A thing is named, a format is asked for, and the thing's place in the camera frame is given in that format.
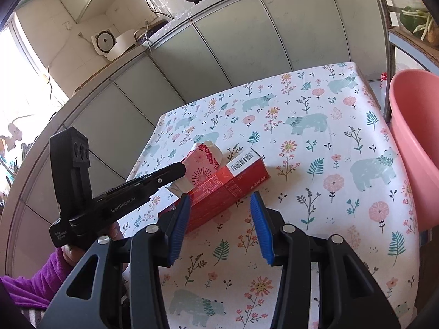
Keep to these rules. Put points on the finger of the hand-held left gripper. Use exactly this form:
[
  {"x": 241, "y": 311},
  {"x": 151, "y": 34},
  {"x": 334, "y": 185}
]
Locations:
[{"x": 164, "y": 176}]

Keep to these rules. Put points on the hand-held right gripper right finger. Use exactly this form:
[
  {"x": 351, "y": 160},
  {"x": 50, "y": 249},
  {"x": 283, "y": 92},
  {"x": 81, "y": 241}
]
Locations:
[{"x": 260, "y": 229}]

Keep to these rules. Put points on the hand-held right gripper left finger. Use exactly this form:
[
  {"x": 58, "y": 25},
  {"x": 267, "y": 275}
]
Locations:
[{"x": 178, "y": 233}]

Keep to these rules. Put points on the pink paper carton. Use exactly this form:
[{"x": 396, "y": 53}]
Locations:
[{"x": 202, "y": 168}]

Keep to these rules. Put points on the red cardboard box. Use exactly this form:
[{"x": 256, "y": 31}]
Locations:
[{"x": 223, "y": 192}]

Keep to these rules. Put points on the pink plastic basin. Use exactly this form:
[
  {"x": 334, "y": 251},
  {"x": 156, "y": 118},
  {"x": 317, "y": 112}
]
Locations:
[{"x": 415, "y": 126}]

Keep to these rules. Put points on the person's left hand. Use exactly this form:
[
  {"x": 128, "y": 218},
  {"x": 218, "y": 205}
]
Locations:
[{"x": 72, "y": 255}]

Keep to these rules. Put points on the floral bear print tablecloth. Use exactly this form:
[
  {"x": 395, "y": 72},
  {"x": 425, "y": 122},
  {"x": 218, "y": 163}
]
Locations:
[{"x": 308, "y": 178}]

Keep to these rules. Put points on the white rice cooker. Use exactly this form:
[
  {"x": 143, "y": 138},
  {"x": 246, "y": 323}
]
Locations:
[{"x": 116, "y": 43}]

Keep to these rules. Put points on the purple electric cooker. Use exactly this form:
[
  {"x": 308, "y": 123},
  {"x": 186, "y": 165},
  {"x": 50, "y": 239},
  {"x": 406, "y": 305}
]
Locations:
[{"x": 151, "y": 29}]

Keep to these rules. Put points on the white plastic bag red print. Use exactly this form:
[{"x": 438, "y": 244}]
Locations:
[{"x": 384, "y": 80}]

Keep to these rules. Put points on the metal shelf rack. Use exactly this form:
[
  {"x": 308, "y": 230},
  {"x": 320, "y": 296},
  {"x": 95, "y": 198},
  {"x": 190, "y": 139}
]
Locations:
[{"x": 384, "y": 24}]

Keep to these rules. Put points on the green pepper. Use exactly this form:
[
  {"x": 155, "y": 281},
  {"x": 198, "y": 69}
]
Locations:
[{"x": 410, "y": 20}]

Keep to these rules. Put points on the green onions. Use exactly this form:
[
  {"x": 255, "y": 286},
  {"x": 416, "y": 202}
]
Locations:
[{"x": 425, "y": 29}]

